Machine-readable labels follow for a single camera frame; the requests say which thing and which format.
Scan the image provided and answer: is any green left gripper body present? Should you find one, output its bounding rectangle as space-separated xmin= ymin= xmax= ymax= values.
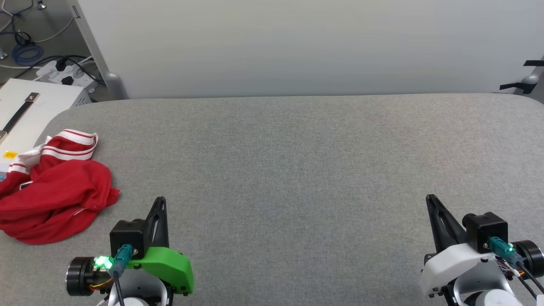
xmin=126 ymin=246 xmax=195 ymax=296

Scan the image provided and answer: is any white partition panel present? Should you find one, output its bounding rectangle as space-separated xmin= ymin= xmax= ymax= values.
xmin=66 ymin=0 xmax=544 ymax=99

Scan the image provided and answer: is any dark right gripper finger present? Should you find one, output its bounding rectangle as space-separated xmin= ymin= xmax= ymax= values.
xmin=432 ymin=196 xmax=467 ymax=252
xmin=426 ymin=194 xmax=445 ymax=255

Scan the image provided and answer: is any white floor cable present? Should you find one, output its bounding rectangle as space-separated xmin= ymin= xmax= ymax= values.
xmin=0 ymin=16 xmax=76 ymax=69

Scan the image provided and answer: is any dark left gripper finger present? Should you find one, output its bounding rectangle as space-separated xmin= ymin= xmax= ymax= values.
xmin=145 ymin=197 xmax=163 ymax=248
xmin=152 ymin=197 xmax=169 ymax=248

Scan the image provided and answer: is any black power cable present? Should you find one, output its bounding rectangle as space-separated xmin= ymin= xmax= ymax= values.
xmin=13 ymin=54 xmax=105 ymax=85

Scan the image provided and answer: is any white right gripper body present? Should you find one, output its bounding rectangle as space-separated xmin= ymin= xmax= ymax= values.
xmin=419 ymin=242 xmax=501 ymax=298

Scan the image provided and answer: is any black strap box handle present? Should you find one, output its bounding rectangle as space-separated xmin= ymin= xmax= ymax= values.
xmin=0 ymin=92 xmax=41 ymax=141

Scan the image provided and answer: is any white power strip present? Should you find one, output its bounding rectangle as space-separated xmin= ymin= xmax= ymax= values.
xmin=36 ymin=59 xmax=96 ymax=88

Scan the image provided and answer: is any grey partition foot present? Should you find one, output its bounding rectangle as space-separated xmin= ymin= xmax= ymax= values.
xmin=104 ymin=72 xmax=129 ymax=100

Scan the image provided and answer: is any white metal equipment box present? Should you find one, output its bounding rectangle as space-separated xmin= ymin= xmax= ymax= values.
xmin=0 ymin=78 xmax=92 ymax=183

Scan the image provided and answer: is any blue coiled cable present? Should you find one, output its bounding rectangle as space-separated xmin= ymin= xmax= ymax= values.
xmin=11 ymin=42 xmax=45 ymax=67

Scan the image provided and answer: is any red and white shirt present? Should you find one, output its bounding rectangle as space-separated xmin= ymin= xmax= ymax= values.
xmin=0 ymin=129 xmax=121 ymax=246

